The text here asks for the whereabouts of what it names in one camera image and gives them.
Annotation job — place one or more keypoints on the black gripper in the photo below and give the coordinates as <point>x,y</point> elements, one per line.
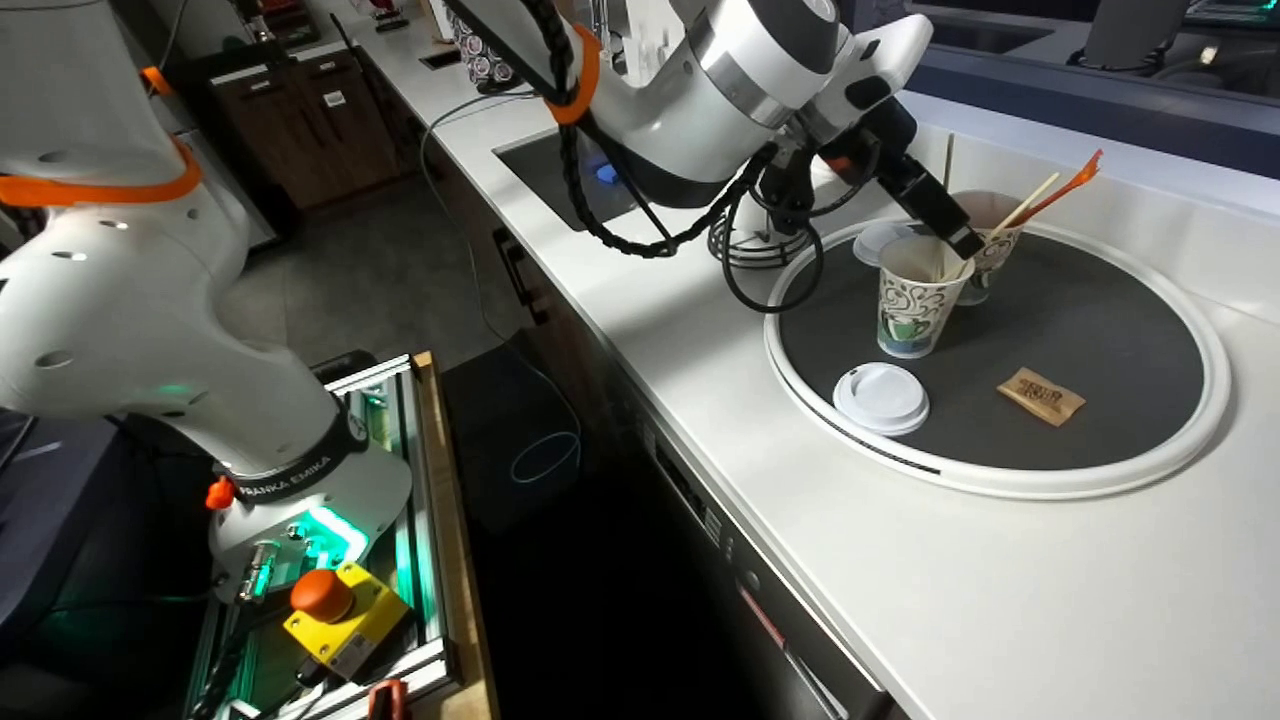
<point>879,150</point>

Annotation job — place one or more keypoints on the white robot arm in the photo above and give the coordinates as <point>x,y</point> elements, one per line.
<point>112,303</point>

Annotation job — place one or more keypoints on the back paper coffee cup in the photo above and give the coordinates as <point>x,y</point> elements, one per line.
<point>985,209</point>

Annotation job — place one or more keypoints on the patterned front paper cup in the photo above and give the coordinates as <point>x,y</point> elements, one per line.
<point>920,281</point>

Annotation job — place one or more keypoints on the white plastic cup lid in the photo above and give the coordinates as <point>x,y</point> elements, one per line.
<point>883,399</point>

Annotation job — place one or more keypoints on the brown sugar packet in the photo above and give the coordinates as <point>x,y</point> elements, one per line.
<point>1040,399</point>

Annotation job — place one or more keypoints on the round black white-rimmed tray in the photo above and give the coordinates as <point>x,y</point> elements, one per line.
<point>1153,373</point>

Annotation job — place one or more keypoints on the wooden floor cabinet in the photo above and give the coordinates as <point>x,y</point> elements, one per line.
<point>305,128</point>

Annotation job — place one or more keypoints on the yellow emergency stop box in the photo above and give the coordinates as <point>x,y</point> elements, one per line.
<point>342,616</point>

